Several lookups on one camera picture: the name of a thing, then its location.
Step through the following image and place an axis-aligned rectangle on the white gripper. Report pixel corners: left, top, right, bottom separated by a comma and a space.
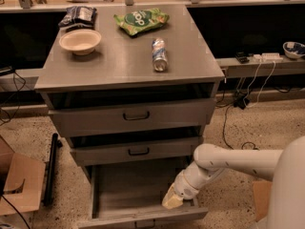
162, 171, 199, 209

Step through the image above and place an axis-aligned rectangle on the grey bottom drawer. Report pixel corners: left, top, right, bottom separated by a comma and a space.
78, 156, 208, 229

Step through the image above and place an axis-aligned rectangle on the grey drawer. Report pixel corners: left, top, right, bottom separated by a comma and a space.
78, 156, 208, 229
71, 136, 203, 166
50, 99, 215, 137

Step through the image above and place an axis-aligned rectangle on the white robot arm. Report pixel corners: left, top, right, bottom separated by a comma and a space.
162, 136, 305, 229

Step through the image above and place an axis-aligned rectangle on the grey middle drawer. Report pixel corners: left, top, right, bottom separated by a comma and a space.
71, 136, 203, 166

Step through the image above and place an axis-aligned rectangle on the grey top drawer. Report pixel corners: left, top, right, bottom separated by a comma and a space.
50, 99, 215, 137

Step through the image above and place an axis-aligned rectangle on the grey drawer cabinet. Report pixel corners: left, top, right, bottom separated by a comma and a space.
33, 4, 225, 177

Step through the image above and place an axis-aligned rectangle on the right cardboard box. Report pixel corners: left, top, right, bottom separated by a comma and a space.
253, 180, 273, 221

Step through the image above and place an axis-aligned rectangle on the cardboard box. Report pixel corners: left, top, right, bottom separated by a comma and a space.
253, 180, 273, 221
0, 136, 46, 216

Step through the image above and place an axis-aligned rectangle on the black power adapter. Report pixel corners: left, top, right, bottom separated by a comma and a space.
234, 96, 250, 110

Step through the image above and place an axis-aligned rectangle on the black bar left floor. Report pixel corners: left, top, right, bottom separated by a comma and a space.
43, 133, 62, 206

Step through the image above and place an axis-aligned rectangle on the left cardboard box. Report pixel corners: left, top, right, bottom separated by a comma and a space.
0, 136, 46, 216

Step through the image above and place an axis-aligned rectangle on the silver soda can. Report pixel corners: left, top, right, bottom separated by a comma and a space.
152, 38, 168, 72

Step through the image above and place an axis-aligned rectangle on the small black device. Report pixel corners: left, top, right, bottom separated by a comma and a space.
235, 52, 249, 64

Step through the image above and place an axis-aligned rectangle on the white power strip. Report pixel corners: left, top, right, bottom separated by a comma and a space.
254, 52, 283, 62

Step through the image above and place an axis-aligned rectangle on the beige paper bowl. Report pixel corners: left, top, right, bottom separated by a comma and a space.
59, 29, 101, 55

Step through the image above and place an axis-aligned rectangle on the green chip bag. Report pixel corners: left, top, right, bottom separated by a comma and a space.
113, 8, 170, 36

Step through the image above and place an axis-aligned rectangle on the blue white bowl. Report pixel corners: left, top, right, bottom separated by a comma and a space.
283, 42, 305, 59

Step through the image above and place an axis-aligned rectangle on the dark blue snack bag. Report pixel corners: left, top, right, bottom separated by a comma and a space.
58, 6, 96, 28

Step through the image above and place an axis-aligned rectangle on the black floor cable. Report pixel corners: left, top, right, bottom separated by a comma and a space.
221, 103, 260, 151

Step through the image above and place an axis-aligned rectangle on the white cable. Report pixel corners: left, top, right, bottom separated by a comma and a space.
243, 59, 277, 109

